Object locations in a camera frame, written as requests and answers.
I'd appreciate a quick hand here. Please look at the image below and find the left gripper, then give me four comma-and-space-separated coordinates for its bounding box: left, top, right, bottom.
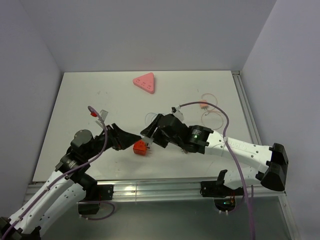
84, 122, 141, 160

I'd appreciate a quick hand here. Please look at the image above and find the white charger plug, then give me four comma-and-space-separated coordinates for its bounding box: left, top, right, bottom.
143, 136, 154, 149

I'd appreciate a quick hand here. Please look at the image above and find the red cube socket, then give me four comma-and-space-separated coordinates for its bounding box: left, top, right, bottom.
132, 140, 148, 156

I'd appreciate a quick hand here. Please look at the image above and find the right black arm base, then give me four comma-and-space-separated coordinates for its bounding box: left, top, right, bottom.
200, 180, 244, 212

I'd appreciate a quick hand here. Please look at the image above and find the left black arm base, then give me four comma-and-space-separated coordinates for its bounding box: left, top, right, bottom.
77, 184, 116, 220

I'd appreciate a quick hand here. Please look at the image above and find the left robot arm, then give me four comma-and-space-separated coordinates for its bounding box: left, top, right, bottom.
0, 123, 141, 240

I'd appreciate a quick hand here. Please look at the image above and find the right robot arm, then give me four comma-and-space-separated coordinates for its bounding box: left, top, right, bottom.
141, 114, 289, 195

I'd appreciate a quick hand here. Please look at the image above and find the orange pink charger plug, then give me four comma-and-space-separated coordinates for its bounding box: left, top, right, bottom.
199, 100, 209, 110

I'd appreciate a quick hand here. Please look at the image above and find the pink triangular power strip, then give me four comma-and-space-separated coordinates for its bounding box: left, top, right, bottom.
132, 72, 156, 94

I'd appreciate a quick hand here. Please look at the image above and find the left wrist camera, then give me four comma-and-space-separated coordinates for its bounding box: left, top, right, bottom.
90, 109, 109, 129

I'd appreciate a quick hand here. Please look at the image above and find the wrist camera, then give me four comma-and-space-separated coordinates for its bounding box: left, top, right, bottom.
171, 106, 184, 122
90, 109, 109, 129

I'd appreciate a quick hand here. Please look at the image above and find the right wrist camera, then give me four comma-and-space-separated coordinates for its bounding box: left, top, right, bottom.
171, 106, 184, 122

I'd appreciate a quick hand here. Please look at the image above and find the aluminium front rail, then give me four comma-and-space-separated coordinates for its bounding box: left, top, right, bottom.
23, 178, 286, 204

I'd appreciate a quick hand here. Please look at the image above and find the aluminium rail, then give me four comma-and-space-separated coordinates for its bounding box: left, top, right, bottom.
231, 71, 301, 240
23, 178, 286, 204

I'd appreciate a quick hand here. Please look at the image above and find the aluminium right rail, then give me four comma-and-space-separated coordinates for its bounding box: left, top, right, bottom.
231, 71, 301, 240

